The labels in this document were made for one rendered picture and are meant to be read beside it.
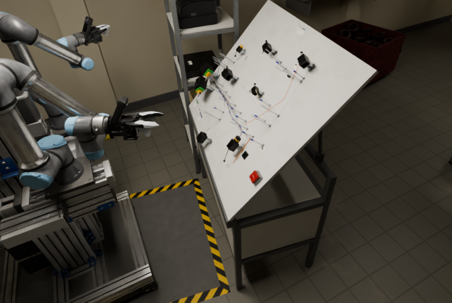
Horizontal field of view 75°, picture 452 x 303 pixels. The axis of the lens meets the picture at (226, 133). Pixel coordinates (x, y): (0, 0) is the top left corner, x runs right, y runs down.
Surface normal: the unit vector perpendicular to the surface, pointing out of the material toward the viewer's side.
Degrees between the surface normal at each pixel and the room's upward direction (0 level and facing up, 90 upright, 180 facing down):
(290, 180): 0
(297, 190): 0
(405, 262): 0
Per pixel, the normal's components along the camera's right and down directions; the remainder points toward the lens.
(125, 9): 0.44, 0.55
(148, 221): -0.04, -0.78
